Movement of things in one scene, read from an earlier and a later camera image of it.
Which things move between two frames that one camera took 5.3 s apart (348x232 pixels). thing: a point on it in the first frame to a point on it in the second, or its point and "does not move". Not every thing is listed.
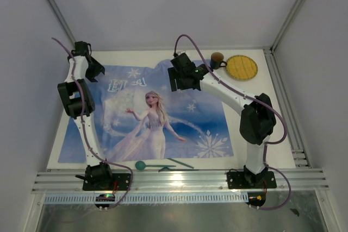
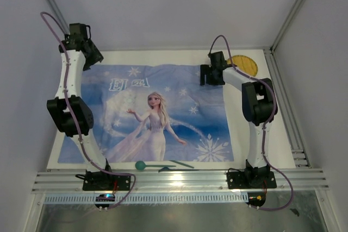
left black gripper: [98, 69] to [97, 56]
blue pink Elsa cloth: [137, 117] does not move
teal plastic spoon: [141, 165] does not move
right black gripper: [173, 75] to [205, 69]
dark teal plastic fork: [167, 169] does not move
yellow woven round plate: [241, 67] does not move
